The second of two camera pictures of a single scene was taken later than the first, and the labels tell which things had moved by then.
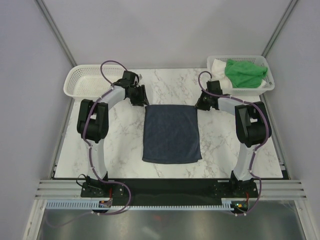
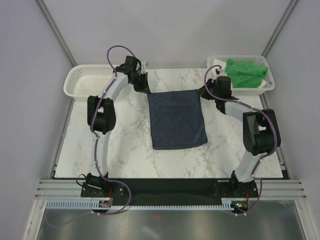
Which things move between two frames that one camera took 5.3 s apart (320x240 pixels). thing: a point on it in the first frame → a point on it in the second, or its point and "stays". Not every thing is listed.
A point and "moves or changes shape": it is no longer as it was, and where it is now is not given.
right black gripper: (200, 105) → (203, 93)
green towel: (244, 74) stays
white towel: (218, 73) stays
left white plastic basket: (86, 82) stays
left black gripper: (142, 99) → (144, 87)
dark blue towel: (171, 134) moves or changes shape
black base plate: (171, 190) stays
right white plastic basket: (260, 59) stays
